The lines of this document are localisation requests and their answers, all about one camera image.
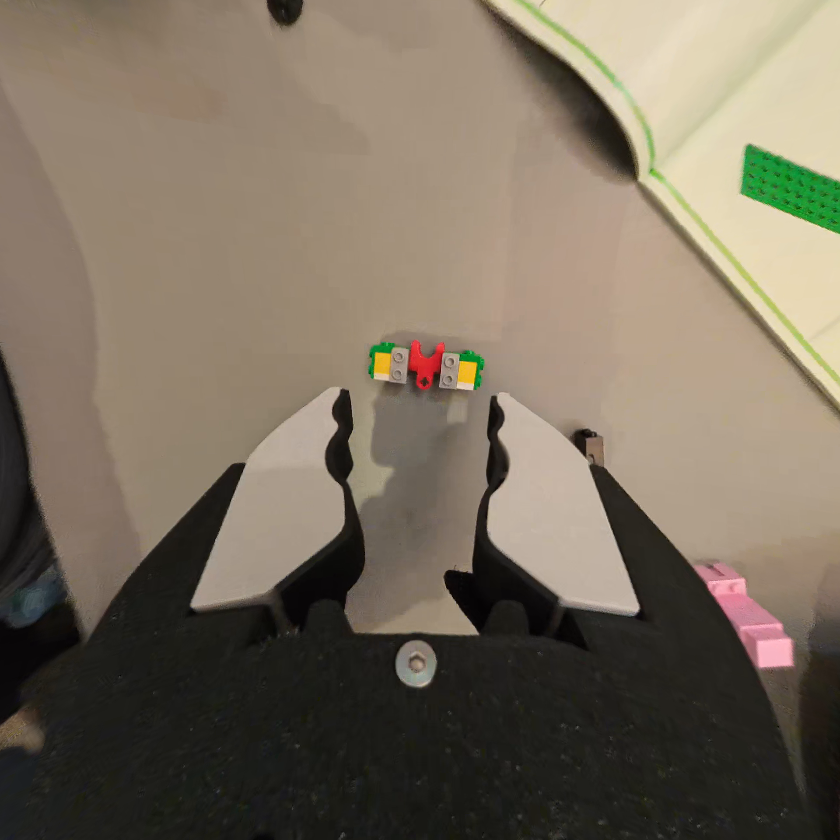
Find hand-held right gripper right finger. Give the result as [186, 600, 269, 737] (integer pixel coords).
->
[472, 392, 641, 632]

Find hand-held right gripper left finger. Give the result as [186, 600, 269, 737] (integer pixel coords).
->
[190, 387, 366, 632]

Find red green yellow brick assembly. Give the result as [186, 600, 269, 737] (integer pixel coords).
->
[367, 339, 487, 392]

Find pink brick figure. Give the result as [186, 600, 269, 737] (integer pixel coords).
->
[694, 560, 796, 670]

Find person's dark clothing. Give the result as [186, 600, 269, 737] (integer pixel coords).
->
[0, 351, 83, 723]

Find pale green instruction booklet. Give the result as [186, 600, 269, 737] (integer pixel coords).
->
[482, 0, 840, 414]

